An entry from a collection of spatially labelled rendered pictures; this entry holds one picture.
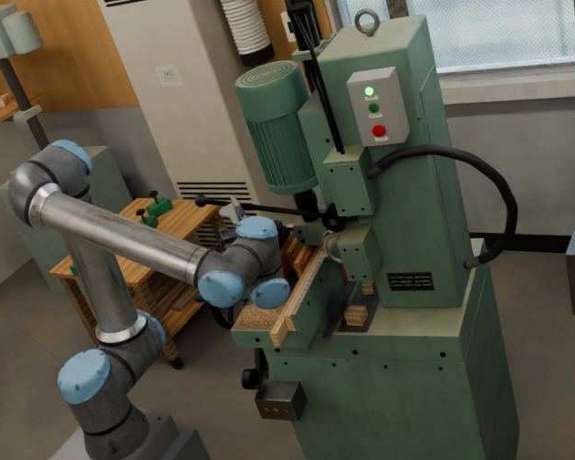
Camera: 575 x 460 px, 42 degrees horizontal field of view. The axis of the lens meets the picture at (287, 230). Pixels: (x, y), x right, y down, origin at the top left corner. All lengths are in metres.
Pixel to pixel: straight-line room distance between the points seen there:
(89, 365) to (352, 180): 0.89
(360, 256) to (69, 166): 0.75
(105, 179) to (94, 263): 2.27
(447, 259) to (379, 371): 0.38
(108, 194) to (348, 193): 2.67
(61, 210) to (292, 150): 0.58
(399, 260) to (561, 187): 1.54
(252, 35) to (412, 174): 1.73
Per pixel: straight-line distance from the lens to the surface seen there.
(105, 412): 2.15
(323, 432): 2.34
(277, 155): 1.93
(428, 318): 2.00
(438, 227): 1.87
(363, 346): 2.03
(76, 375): 2.13
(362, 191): 1.76
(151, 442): 2.24
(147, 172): 4.49
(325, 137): 1.87
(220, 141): 3.60
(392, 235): 1.91
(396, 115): 1.67
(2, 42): 3.97
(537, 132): 3.28
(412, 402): 2.14
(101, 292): 2.09
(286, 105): 1.87
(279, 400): 2.18
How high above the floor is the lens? 2.03
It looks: 29 degrees down
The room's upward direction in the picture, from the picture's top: 19 degrees counter-clockwise
